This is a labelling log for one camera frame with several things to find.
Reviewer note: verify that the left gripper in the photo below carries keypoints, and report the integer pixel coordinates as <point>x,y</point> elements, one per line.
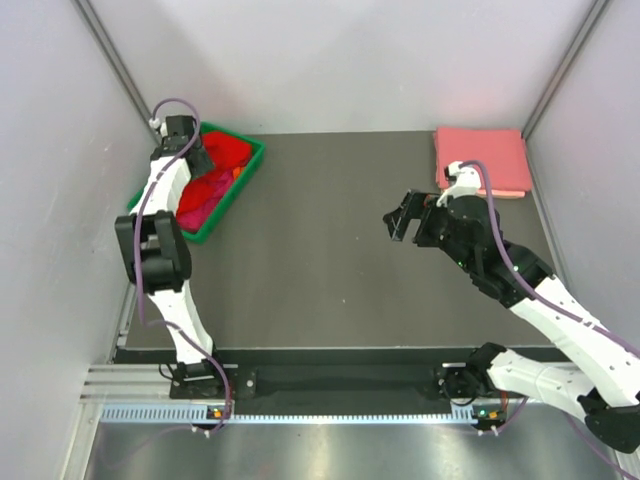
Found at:
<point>206,163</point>

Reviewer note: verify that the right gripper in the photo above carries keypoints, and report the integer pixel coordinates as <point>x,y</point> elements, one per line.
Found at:
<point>411,208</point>

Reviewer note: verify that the red t shirt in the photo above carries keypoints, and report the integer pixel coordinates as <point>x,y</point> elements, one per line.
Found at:
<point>226,151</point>

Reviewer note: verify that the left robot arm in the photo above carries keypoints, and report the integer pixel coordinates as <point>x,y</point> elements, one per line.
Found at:
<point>158,262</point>

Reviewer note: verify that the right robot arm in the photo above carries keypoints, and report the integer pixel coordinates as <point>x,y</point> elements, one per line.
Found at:
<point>602,387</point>

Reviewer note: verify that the magenta t shirt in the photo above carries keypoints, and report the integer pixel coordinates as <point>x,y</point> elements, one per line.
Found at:
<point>200,198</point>

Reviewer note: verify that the green plastic bin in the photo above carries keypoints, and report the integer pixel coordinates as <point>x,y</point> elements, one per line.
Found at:
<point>166,182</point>

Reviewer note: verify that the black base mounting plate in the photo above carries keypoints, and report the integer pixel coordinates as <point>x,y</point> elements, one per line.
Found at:
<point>256,381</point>

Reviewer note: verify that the left corner aluminium post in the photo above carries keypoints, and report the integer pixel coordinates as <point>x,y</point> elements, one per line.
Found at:
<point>98,31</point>

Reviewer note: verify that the corner aluminium post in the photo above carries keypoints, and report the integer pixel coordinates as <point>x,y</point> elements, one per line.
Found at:
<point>98,31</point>
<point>577,44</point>

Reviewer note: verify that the grey slotted cable duct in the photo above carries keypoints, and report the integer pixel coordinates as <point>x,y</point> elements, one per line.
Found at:
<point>210,415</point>

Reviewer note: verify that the right corner aluminium post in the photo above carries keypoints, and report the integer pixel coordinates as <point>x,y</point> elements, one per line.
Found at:
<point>577,44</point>

